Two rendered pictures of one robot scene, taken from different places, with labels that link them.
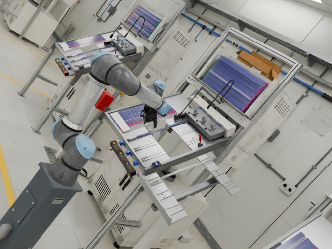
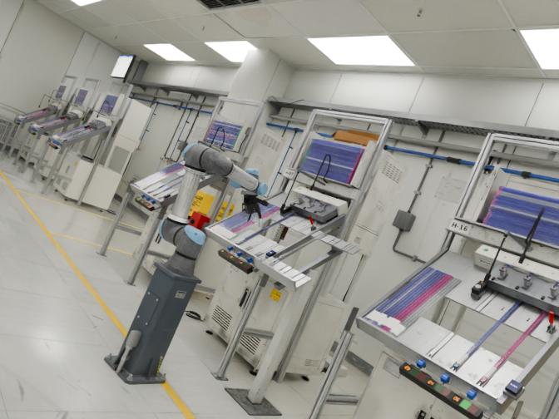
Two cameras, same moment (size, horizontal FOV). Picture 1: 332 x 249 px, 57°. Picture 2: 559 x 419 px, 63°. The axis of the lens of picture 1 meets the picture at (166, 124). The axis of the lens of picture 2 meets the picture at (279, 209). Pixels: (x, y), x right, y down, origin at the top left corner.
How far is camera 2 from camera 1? 95 cm
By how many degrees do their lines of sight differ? 12
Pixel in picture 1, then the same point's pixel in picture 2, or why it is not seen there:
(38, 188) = (159, 285)
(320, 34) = (425, 97)
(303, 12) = (400, 81)
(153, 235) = (286, 322)
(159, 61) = not seen: hidden behind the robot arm
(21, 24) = (77, 188)
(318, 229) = (447, 261)
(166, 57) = (259, 165)
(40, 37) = (103, 197)
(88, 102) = (188, 192)
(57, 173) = (175, 265)
